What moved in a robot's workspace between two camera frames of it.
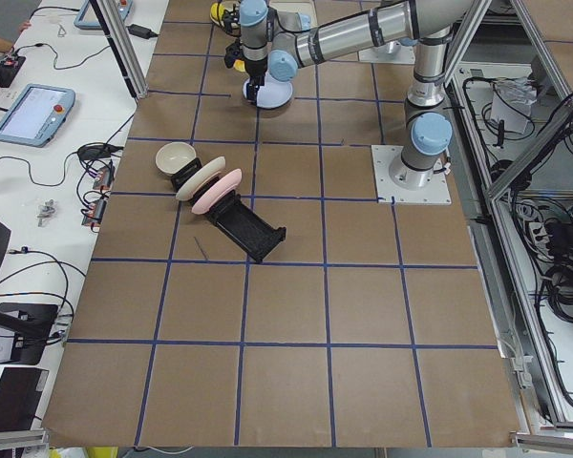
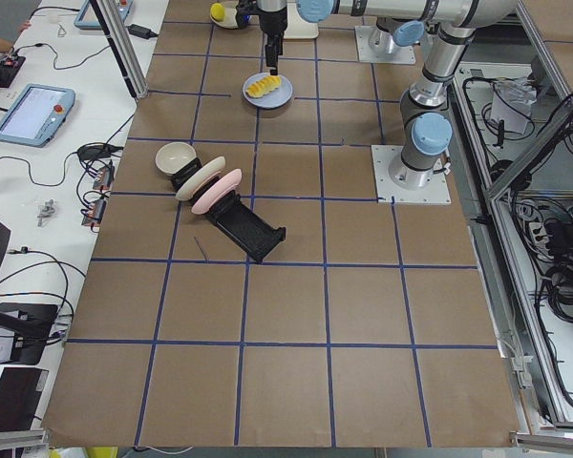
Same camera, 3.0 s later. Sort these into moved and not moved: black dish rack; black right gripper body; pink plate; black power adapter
Moved: black right gripper body
Not moved: pink plate; black dish rack; black power adapter
